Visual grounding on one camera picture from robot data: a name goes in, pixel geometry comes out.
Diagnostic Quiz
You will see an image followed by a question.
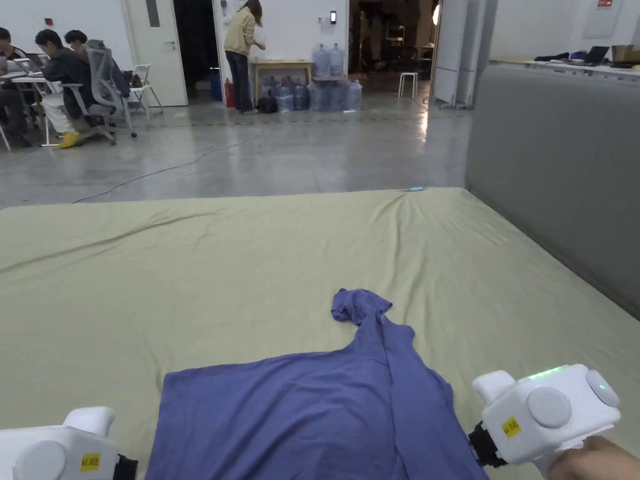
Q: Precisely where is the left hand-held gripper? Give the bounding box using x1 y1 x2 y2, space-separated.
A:
0 406 139 480

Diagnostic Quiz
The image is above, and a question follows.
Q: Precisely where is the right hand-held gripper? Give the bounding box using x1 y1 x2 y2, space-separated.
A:
467 364 621 480

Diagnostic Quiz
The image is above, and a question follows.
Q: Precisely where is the blue shirt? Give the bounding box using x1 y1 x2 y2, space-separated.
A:
144 287 492 480

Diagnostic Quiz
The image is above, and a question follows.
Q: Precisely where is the person's right hand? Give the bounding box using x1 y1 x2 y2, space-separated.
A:
547 436 640 480

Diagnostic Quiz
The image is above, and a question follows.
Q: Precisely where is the grey padded headboard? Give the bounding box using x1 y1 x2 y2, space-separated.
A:
464 64 640 322

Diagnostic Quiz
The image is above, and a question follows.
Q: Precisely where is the bed with pale green sheet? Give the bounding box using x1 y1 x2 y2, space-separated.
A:
0 187 640 480

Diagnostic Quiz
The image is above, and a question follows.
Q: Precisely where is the long table with clutter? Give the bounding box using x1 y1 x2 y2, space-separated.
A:
489 44 640 69

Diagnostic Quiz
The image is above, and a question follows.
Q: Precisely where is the white stool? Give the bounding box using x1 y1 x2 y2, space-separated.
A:
398 72 421 100

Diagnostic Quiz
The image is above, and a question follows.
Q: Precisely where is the grey office chair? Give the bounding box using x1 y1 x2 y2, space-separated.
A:
61 39 139 146

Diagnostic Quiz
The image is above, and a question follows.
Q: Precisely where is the white table with laptops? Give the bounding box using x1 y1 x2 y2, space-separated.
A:
0 56 63 149

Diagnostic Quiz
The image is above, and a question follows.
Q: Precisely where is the white folding chair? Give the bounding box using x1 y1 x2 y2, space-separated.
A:
126 63 164 119

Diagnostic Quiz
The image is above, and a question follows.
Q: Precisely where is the group of water bottles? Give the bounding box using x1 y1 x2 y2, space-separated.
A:
259 43 364 114

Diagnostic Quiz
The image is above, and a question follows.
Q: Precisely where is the white door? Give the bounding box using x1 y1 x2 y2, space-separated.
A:
122 0 190 108

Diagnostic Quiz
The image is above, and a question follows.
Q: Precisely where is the small wooden table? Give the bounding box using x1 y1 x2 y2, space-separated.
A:
251 57 314 109

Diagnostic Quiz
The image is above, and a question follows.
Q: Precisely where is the black floor cable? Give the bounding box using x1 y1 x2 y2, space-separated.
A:
71 129 267 204

